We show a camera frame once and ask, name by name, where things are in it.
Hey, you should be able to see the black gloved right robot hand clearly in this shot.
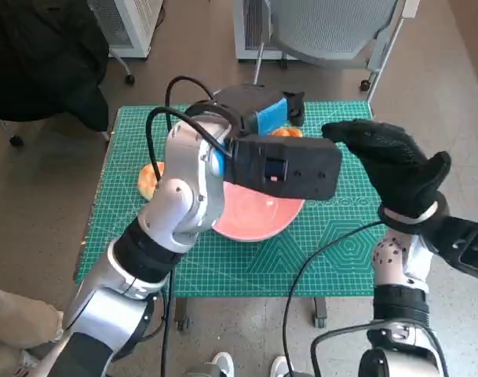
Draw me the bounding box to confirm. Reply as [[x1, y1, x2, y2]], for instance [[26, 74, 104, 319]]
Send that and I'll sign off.
[[320, 119, 452, 219]]

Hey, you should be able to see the rectangular toy bread loaf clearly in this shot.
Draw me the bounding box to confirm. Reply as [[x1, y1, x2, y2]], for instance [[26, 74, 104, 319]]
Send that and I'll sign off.
[[270, 126, 304, 138]]

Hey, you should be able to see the pink bowl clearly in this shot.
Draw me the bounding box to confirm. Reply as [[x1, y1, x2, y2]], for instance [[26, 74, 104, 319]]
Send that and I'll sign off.
[[170, 117, 307, 243]]

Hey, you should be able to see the round toy bread bun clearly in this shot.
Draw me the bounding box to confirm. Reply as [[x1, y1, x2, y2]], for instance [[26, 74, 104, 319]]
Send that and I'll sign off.
[[138, 161, 166, 201]]

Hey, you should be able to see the black table foot with caster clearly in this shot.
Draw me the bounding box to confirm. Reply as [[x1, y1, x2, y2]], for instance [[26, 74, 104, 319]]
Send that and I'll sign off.
[[174, 296, 190, 331], [312, 296, 328, 329]]

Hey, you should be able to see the grey mesh office chair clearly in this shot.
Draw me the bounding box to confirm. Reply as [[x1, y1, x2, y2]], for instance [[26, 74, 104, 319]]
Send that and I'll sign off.
[[249, 0, 420, 104]]

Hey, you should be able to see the green cutting mat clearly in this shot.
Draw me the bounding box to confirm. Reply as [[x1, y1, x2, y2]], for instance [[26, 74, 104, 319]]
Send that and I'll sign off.
[[74, 101, 385, 298]]

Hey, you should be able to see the white cabinet with vent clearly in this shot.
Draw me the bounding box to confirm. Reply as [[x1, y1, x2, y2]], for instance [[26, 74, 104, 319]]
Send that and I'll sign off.
[[232, 0, 298, 62]]

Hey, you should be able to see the white shoe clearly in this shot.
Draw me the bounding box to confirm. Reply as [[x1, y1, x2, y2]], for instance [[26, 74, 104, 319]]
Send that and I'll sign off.
[[211, 352, 235, 377], [269, 356, 294, 377]]

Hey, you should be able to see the grey trouser leg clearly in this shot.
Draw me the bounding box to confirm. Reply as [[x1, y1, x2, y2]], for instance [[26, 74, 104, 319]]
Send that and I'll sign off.
[[185, 363, 221, 377]]

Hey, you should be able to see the grey swivel chair base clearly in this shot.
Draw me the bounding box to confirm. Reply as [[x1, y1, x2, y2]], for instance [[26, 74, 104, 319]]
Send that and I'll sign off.
[[0, 53, 137, 148]]

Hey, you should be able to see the white appliance with grille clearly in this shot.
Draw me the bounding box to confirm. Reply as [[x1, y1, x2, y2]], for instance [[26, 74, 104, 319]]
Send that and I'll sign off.
[[87, 0, 166, 60]]

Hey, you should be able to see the person in beige trousers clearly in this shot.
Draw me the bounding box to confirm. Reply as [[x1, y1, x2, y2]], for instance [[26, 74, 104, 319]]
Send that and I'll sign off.
[[0, 284, 65, 377]]

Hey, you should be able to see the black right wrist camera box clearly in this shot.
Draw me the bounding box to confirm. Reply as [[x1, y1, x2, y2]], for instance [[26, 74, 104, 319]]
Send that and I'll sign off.
[[414, 214, 478, 282]]

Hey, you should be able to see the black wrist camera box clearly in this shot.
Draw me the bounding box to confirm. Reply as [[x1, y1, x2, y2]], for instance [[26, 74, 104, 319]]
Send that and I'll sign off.
[[222, 133, 344, 200], [414, 214, 478, 282]]

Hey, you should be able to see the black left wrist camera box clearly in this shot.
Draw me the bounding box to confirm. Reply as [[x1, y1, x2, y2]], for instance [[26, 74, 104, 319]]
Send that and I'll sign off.
[[222, 133, 344, 200]]

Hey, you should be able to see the long black camera cable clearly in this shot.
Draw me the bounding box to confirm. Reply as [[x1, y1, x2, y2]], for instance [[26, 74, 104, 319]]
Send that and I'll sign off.
[[281, 220, 385, 377]]

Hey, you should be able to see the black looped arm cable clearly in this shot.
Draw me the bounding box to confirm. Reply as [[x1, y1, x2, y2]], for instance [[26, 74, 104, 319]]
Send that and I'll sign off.
[[309, 318, 450, 377]]

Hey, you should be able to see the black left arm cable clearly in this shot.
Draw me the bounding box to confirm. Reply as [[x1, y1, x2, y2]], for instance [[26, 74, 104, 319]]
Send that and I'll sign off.
[[145, 75, 243, 377]]

